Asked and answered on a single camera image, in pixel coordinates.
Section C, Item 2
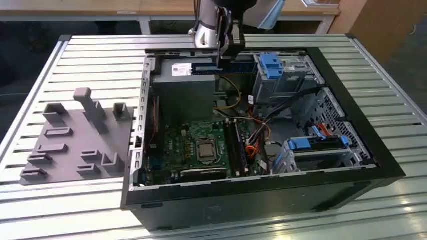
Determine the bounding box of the RAM stick with blue label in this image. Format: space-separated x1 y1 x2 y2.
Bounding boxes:
192 61 259 75

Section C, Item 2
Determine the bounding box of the grey parts rack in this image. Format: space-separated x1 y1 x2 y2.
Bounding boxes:
18 87 138 187

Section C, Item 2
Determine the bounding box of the green motherboard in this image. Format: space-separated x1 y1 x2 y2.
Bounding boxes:
141 119 268 186

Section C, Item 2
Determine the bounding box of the blue disk carrier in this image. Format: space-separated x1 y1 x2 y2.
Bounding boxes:
285 136 351 151
259 53 284 80

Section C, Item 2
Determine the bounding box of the yellow wire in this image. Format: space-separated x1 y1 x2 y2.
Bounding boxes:
212 75 243 111

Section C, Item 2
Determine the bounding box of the silver CPU in socket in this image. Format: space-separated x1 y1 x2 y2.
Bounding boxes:
194 138 219 164

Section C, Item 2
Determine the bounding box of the pale blue teach pendant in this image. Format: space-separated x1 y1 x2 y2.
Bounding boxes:
256 0 285 30

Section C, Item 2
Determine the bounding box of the orange wire bundle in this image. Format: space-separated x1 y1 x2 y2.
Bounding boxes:
244 117 272 159

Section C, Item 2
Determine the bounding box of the brown wooden cabinet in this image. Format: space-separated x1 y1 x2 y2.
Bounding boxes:
327 0 427 66

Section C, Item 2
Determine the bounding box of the black graphics card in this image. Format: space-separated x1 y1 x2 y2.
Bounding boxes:
178 166 228 181

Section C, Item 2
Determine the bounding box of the silver metal drive cage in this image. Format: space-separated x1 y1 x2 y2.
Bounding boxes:
251 53 327 106

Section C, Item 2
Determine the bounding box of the black open PC case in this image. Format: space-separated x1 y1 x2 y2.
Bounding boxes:
118 46 407 232

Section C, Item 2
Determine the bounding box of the wooden desk with white frame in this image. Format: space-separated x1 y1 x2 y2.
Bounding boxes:
0 0 341 35

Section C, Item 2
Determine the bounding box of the grey power supply unit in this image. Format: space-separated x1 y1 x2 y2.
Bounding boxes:
150 58 219 120

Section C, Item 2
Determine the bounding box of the black cable in case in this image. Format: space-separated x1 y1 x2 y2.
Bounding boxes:
263 86 323 122

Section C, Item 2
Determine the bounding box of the red data cable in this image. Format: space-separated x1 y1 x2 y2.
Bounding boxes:
315 123 336 139

